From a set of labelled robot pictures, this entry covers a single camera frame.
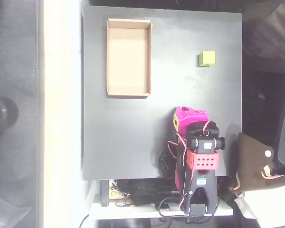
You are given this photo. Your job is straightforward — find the green cube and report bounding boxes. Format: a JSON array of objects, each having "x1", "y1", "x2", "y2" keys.
[{"x1": 198, "y1": 51, "x2": 216, "y2": 67}]

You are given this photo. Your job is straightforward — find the black lattice robot base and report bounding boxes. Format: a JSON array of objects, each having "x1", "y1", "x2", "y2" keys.
[{"x1": 158, "y1": 147, "x2": 179, "y2": 179}]

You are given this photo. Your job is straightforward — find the shallow cardboard box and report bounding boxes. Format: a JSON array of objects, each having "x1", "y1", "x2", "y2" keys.
[{"x1": 106, "y1": 18, "x2": 153, "y2": 97}]

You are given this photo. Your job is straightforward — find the brown felt bag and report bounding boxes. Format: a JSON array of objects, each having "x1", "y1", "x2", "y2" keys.
[{"x1": 228, "y1": 132, "x2": 285, "y2": 198}]

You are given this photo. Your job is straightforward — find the dark brown cloth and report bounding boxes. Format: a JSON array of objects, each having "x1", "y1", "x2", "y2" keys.
[{"x1": 242, "y1": 0, "x2": 285, "y2": 65}]

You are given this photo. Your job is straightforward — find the small wooden piece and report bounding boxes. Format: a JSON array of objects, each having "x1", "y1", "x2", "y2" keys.
[{"x1": 110, "y1": 188, "x2": 124, "y2": 200}]

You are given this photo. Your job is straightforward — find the white shelf board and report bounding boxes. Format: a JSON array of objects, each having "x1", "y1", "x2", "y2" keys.
[{"x1": 89, "y1": 193, "x2": 234, "y2": 220}]

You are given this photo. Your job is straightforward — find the small board with coloured wires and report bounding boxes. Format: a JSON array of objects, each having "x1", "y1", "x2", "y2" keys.
[{"x1": 115, "y1": 199, "x2": 135, "y2": 208}]

